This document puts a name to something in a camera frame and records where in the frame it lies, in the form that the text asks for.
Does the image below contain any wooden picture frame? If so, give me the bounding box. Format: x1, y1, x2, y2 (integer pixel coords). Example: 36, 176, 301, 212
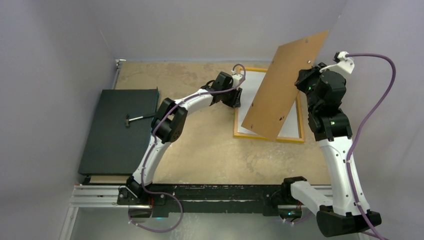
233, 67, 306, 144

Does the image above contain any building and sky photo print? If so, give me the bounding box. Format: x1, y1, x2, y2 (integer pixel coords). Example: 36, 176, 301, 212
237, 70, 302, 139

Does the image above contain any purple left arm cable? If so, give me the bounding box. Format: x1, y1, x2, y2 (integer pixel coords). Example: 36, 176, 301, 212
128, 63, 247, 233

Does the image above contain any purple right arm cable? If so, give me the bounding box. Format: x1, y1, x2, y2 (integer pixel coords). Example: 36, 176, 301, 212
283, 52, 397, 240

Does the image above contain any dark blue flat box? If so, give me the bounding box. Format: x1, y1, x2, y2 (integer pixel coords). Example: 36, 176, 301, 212
78, 89, 159, 176

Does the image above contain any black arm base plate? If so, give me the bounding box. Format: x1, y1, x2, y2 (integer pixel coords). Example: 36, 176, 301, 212
117, 183, 306, 219

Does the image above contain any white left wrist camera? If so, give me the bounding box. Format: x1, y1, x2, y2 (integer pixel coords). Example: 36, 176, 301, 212
231, 69, 246, 89

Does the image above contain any small black hammer tool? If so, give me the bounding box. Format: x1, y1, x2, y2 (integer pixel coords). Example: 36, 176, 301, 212
124, 112, 156, 128

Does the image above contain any aluminium profile rail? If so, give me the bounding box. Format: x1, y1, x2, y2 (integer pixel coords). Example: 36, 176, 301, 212
70, 184, 297, 207

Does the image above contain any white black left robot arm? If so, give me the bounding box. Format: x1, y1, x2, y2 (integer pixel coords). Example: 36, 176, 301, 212
125, 70, 246, 205

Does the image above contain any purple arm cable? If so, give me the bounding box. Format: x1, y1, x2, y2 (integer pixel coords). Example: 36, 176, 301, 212
283, 52, 397, 240
128, 63, 247, 233

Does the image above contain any brown frame backing board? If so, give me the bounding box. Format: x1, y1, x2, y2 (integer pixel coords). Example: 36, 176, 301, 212
241, 30, 329, 141

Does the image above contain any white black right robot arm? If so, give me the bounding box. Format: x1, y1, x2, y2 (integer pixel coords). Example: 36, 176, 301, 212
280, 63, 382, 237

